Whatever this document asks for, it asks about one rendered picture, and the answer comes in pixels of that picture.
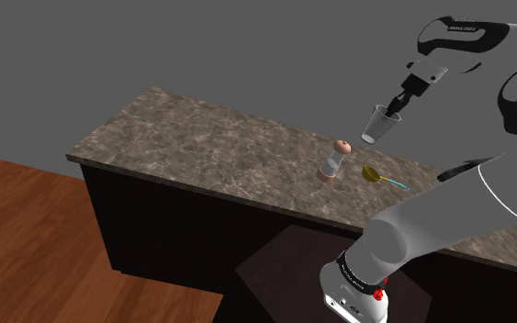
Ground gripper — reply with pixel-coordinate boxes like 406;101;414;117
386;73;432;118

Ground grey cup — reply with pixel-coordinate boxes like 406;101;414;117
359;104;402;146

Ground wooden pepper mill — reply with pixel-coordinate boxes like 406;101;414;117
316;139;353;184

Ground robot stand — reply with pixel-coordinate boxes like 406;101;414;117
234;225;433;323

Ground dark kitchen counter cabinet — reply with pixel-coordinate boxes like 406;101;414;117
80;164;517;323

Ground gold measuring spoon blue handle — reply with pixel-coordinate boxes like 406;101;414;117
361;164;411;192

